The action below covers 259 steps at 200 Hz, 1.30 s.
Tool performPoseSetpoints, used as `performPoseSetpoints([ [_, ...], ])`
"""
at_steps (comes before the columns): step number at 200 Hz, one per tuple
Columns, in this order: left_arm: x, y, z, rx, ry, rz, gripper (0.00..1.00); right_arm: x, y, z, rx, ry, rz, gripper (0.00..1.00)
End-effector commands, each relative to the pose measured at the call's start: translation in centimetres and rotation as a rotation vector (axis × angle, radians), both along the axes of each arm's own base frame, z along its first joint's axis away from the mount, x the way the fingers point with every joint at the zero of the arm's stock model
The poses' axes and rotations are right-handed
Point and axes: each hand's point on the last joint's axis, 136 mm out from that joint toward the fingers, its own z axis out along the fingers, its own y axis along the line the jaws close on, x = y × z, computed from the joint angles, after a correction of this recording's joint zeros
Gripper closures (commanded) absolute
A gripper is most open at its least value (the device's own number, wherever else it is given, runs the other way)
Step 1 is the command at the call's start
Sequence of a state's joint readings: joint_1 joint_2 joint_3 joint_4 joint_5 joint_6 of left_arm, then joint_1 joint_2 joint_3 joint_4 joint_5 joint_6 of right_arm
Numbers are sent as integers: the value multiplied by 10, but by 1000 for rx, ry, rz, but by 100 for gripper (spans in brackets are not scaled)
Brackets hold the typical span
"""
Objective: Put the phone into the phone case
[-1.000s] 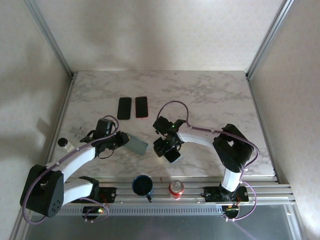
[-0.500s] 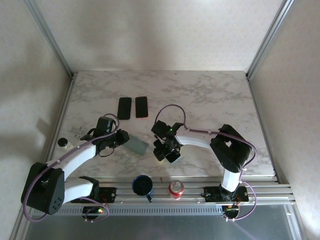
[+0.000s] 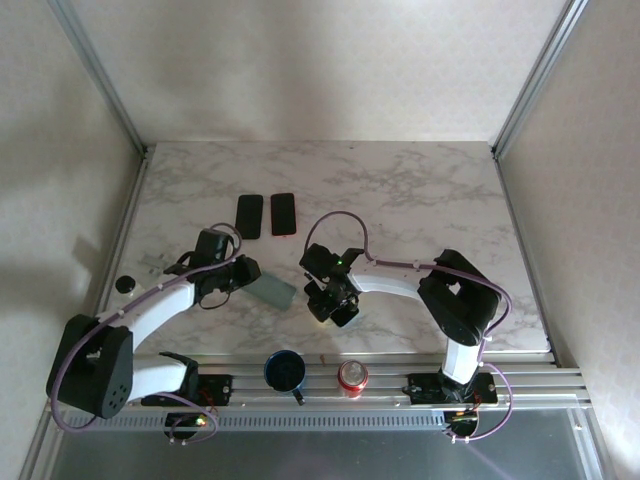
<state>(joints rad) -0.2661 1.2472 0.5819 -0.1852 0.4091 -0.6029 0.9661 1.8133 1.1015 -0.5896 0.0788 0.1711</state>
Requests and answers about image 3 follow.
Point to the black phone with pale-blue edge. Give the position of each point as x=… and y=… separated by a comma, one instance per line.
x=345, y=320

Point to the black phone case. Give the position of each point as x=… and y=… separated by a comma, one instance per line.
x=247, y=237

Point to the grey-blue phone case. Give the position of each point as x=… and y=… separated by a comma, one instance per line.
x=275, y=292

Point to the pink phone case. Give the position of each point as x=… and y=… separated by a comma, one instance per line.
x=283, y=234

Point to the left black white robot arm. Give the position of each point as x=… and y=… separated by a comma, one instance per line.
x=90, y=380

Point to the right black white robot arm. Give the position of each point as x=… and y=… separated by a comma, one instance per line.
x=460, y=300

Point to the dark blue mug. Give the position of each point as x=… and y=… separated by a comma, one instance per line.
x=285, y=372

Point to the red drink can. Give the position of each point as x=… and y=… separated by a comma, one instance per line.
x=353, y=377

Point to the small black controller board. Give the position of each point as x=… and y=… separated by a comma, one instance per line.
x=187, y=422
x=462, y=420

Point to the grey metal panel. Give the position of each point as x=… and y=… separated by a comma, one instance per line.
x=320, y=455

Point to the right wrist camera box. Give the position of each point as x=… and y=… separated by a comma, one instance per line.
x=316, y=259

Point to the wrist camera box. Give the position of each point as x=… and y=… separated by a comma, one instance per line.
x=316, y=259
x=212, y=245

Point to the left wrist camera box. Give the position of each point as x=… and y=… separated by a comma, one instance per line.
x=212, y=245

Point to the aluminium rail bed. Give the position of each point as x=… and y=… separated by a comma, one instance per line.
x=390, y=380

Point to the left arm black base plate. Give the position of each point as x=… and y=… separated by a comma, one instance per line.
x=220, y=390

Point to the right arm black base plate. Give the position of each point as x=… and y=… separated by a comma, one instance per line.
x=425, y=395

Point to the aluminium side rail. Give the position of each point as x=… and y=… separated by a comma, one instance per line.
x=132, y=200

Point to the aluminium frame post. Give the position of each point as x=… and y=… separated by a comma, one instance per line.
x=537, y=75
x=100, y=80

